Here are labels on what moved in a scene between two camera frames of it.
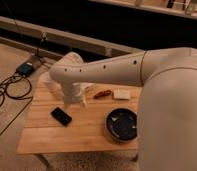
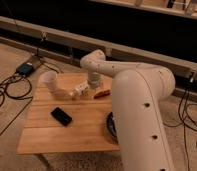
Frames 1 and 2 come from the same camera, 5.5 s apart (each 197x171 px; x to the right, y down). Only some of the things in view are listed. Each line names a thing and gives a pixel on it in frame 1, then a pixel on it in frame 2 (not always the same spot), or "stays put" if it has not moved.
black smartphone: x=61 y=116 stays put
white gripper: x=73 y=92 -> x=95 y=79
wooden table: x=105 y=124 stays put
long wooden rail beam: x=63 y=38 stays put
